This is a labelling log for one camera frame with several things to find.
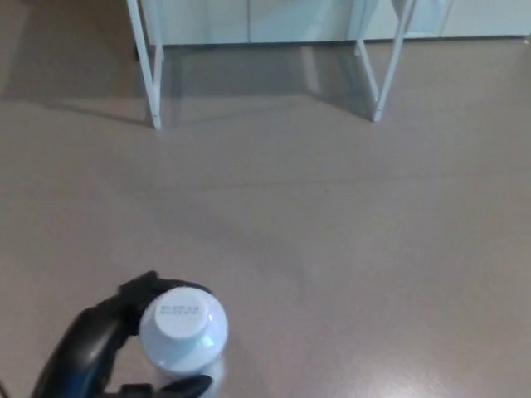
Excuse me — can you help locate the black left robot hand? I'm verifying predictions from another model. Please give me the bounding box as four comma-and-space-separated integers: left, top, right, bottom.
29, 270, 217, 398

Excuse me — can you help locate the white plastic bottle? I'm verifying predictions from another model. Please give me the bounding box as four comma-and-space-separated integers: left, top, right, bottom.
138, 288, 230, 398

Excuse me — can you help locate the white metal table leg frame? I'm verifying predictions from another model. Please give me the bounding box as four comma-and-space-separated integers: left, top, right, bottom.
125, 0, 164, 129
355, 0, 417, 123

